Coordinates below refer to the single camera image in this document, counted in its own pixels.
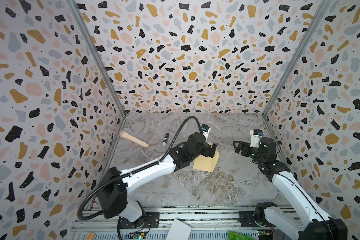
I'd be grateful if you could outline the yellow paper envelope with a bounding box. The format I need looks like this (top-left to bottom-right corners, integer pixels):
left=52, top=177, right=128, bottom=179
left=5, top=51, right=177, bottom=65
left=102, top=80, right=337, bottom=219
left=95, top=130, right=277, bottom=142
left=193, top=143, right=220, bottom=173

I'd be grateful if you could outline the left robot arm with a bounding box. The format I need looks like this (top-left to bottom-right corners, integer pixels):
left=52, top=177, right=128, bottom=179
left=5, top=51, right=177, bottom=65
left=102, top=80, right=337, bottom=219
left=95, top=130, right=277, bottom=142
left=97, top=133, right=218, bottom=227

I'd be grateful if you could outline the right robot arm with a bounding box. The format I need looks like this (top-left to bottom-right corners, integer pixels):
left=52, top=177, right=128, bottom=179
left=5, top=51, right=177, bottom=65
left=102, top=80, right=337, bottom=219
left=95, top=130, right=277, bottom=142
left=233, top=135, right=348, bottom=240

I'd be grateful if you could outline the right circuit board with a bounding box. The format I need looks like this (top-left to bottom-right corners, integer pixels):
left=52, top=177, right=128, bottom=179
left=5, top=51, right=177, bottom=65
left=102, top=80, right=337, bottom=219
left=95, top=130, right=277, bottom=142
left=257, top=230, right=274, bottom=240

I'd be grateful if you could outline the circuit board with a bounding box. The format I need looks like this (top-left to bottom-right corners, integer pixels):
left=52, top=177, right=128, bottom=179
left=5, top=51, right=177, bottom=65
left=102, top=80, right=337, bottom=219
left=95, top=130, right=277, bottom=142
left=126, top=231, right=147, bottom=240
left=257, top=230, right=274, bottom=240

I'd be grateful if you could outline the white paper sheet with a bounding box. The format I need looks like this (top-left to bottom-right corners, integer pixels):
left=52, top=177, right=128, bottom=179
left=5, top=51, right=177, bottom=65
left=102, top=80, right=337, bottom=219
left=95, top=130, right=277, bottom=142
left=166, top=219, right=192, bottom=240

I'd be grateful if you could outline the green plastic bag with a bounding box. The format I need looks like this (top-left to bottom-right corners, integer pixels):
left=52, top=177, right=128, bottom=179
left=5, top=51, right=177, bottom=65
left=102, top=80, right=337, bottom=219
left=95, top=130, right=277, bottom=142
left=227, top=231, right=254, bottom=240

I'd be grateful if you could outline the left circuit board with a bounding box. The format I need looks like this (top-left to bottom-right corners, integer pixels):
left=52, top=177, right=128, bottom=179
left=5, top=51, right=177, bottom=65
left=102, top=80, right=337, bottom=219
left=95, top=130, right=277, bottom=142
left=126, top=231, right=147, bottom=240

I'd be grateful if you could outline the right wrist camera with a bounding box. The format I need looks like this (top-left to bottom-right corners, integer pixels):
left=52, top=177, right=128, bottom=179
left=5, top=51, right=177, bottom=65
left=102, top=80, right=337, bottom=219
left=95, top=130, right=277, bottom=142
left=250, top=129, right=263, bottom=148

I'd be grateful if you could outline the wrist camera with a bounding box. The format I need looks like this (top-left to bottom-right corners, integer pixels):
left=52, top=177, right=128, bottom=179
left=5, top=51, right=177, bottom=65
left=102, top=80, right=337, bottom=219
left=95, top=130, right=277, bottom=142
left=201, top=124, right=211, bottom=141
left=250, top=129, right=263, bottom=148

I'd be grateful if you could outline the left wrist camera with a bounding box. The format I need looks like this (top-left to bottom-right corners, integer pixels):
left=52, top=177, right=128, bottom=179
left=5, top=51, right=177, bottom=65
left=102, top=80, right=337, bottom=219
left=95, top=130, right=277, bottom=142
left=201, top=124, right=211, bottom=141

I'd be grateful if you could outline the black corrugated cable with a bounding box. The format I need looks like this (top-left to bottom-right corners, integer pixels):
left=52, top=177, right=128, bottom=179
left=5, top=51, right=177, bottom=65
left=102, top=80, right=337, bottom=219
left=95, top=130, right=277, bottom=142
left=76, top=115, right=202, bottom=222

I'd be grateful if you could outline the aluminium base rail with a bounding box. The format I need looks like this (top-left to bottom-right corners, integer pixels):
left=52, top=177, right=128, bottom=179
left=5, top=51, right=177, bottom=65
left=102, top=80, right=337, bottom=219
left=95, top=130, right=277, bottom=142
left=70, top=206, right=289, bottom=240

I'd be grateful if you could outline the beige wooden stamp handle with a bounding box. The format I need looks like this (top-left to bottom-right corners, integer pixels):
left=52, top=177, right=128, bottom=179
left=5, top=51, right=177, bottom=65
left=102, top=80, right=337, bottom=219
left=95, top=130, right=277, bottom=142
left=120, top=131, right=150, bottom=148

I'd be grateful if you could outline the left corner aluminium post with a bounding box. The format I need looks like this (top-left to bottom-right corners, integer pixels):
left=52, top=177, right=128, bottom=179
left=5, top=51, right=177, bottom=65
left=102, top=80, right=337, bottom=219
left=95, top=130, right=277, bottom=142
left=64, top=0, right=127, bottom=117

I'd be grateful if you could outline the corner aluminium post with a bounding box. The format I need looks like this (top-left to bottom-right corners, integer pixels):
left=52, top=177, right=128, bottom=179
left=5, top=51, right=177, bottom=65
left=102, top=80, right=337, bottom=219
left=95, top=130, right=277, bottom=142
left=262, top=0, right=334, bottom=117
left=64, top=0, right=127, bottom=117

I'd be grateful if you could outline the right corner aluminium post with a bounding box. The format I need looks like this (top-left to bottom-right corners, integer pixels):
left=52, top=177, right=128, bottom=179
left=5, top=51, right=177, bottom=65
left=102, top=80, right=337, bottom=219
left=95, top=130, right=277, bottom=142
left=262, top=0, right=334, bottom=117

